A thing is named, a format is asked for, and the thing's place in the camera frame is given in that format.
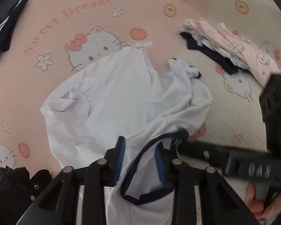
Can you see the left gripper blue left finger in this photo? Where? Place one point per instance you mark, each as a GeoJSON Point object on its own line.
{"type": "Point", "coordinates": [102, 173]}

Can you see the navy garment under pajama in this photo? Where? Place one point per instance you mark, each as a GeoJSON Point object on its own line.
{"type": "Point", "coordinates": [223, 61]}

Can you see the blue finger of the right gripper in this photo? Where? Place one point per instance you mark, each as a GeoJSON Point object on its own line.
{"type": "Point", "coordinates": [216, 155]}

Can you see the person's hand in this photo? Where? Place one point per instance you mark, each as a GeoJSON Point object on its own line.
{"type": "Point", "coordinates": [258, 208]}

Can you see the navy white-striped folded garment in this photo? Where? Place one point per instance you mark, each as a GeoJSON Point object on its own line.
{"type": "Point", "coordinates": [8, 25]}

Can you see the pink cream Hello Kitty blanket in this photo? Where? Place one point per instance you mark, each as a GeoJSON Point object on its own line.
{"type": "Point", "coordinates": [55, 39]}

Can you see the white shirt navy trim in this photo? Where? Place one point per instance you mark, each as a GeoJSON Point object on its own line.
{"type": "Point", "coordinates": [122, 95]}

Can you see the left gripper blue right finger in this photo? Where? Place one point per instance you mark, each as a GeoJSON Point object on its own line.
{"type": "Point", "coordinates": [178, 179]}

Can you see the pink cartoon print pajama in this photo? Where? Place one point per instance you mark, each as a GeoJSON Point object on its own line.
{"type": "Point", "coordinates": [239, 50]}

